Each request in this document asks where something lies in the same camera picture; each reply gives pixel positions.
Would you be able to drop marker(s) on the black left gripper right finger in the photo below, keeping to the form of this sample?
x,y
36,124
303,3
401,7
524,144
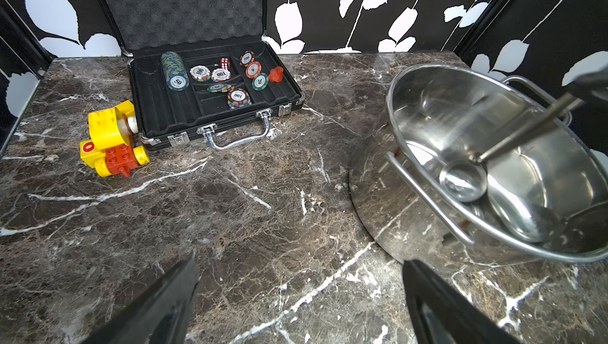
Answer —
x,y
440,314

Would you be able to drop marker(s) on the long steel ladle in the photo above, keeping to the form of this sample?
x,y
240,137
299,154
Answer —
x,y
468,180

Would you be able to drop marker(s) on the stainless steel pot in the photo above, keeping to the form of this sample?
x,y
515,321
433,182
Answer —
x,y
475,149

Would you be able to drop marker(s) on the stack of poker chips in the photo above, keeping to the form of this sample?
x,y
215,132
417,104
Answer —
x,y
174,71

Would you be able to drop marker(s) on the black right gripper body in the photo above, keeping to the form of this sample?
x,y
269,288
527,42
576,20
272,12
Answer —
x,y
590,88

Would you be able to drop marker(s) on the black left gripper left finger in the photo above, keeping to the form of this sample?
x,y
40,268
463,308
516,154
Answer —
x,y
159,315

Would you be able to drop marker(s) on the yellow red toy block vehicle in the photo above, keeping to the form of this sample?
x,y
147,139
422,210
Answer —
x,y
111,149

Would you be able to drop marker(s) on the red dealer button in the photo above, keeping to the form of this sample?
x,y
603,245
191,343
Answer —
x,y
276,75

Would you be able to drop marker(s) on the black poker chip case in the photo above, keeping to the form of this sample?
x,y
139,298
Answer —
x,y
222,43

